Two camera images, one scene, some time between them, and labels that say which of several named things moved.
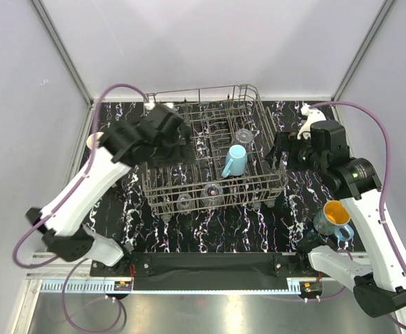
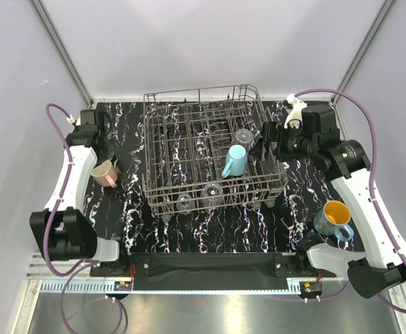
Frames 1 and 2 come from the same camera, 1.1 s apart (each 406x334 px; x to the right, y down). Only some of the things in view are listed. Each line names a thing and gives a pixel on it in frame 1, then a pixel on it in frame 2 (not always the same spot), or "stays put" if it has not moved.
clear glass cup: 244,135 stays put
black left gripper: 182,154 to 113,149
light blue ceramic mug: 236,161 stays put
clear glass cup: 185,204 stays put
